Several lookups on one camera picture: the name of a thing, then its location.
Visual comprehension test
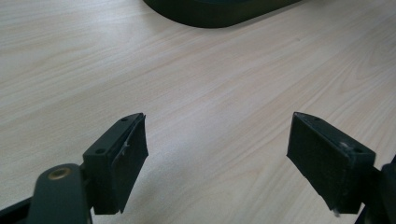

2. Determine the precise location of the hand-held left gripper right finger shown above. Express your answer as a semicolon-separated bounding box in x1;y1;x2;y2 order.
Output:
286;111;377;216

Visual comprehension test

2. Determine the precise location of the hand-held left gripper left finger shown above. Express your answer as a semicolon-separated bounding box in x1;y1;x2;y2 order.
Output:
82;112;149;216

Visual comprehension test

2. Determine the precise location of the black oval tray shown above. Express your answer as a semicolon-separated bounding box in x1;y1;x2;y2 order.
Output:
142;0;304;29

